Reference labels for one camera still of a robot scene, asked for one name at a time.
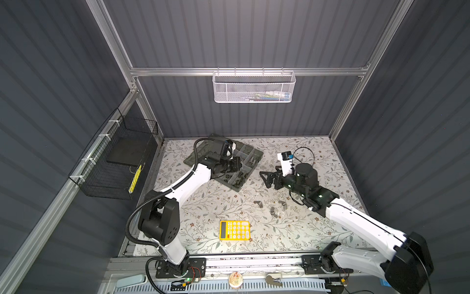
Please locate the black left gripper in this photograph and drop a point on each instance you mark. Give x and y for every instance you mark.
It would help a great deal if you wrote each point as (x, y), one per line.
(237, 165)

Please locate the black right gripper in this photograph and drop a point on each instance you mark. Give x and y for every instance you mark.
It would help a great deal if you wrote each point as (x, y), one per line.
(277, 176)

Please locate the green transparent organizer box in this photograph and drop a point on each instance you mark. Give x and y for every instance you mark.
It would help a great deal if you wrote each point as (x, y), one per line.
(249, 155)

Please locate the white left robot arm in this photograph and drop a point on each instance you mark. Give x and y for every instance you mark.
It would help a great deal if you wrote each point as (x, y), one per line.
(159, 214)

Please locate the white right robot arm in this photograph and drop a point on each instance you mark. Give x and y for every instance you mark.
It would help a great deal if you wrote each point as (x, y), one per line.
(403, 260)

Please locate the yellow calculator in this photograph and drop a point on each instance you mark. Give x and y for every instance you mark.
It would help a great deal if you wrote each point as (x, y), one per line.
(234, 230)

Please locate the round wooden object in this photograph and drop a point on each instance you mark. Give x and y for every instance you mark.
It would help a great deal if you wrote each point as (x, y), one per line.
(235, 280)

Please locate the light blue flat device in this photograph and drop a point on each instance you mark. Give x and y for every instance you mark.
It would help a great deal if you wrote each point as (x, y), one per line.
(131, 281)

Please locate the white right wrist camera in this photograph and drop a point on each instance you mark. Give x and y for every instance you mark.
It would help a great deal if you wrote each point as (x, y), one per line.
(286, 160)

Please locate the white wire wall basket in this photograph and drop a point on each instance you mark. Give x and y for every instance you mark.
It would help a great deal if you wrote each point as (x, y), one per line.
(253, 87)

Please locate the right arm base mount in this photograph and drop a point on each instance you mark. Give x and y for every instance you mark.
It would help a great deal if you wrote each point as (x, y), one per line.
(317, 264)

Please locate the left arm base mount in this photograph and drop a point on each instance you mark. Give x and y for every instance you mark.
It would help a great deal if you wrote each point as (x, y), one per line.
(191, 267)

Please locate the black wire wall basket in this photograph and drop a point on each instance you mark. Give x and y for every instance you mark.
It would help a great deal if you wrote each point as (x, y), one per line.
(106, 170)

